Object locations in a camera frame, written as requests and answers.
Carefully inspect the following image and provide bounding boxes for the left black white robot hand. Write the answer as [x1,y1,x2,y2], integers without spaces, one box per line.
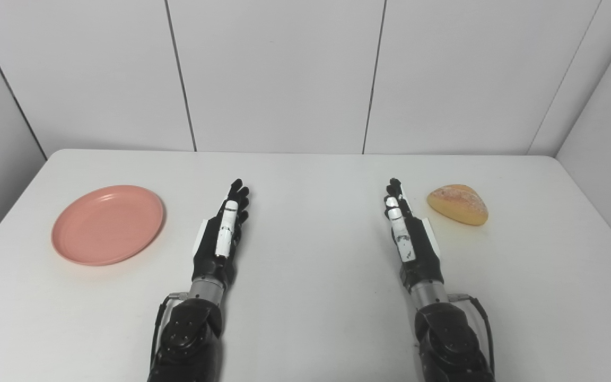
[191,179,250,290]

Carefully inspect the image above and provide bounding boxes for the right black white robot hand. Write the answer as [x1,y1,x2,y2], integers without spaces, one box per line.
[384,178,444,294]

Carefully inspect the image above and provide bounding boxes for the golden bread roll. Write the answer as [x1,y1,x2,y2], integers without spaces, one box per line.
[426,184,490,227]

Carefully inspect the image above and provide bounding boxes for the pink round plate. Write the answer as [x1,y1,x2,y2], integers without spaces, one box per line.
[51,185,164,266]

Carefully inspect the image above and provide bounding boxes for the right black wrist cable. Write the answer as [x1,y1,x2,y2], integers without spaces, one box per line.
[448,293,496,375]

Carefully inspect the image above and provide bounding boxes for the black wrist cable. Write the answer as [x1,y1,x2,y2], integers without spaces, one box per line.
[149,292,189,372]
[448,293,496,375]

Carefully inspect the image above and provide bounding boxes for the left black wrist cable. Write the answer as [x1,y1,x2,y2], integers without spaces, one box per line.
[149,292,189,372]

